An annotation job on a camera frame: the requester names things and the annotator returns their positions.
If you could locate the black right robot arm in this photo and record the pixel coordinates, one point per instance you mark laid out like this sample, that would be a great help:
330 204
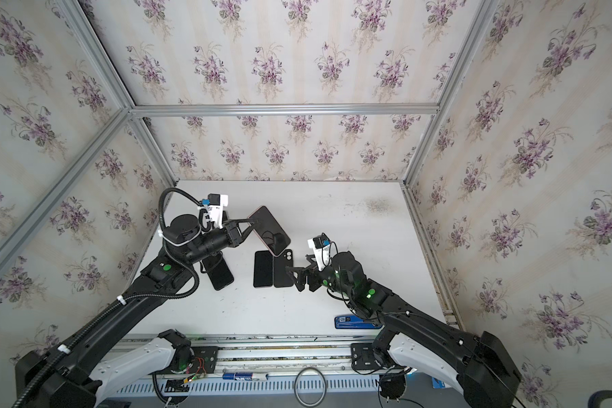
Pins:
477 366

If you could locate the pink-cased phone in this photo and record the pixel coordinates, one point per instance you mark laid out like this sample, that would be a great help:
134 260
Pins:
269 231

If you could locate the small circuit board with wires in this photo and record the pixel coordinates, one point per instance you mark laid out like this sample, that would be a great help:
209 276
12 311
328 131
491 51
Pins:
181 382

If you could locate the black phone case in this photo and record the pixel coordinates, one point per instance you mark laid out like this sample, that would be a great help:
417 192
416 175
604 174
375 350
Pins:
282 277

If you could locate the blue marker pen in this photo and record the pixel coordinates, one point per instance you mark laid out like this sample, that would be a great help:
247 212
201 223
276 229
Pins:
245 376

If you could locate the black phone left front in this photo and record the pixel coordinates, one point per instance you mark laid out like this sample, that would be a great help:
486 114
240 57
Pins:
218 272

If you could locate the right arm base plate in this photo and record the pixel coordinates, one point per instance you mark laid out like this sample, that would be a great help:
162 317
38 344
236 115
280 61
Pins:
363 358

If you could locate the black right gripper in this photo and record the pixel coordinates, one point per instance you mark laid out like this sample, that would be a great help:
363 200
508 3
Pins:
311 275

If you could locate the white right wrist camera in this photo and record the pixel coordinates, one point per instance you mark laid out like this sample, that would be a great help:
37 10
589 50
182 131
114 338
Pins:
321 247

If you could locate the blue black box cutter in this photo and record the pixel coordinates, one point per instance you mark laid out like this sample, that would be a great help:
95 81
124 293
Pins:
352 322

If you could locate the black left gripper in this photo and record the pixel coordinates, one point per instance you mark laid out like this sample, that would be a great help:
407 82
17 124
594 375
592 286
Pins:
234 236

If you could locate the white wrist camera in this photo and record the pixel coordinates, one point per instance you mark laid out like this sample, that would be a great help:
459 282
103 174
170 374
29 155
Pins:
211 214
321 247

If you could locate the black smartphone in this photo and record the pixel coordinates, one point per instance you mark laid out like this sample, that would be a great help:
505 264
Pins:
263 275

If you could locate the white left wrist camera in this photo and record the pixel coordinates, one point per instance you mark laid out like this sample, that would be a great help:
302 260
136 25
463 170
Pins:
211 214

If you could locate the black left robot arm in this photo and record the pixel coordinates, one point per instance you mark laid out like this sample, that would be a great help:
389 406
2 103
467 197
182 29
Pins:
75 372

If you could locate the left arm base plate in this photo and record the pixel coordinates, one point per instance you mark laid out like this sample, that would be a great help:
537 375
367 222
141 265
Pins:
210 355

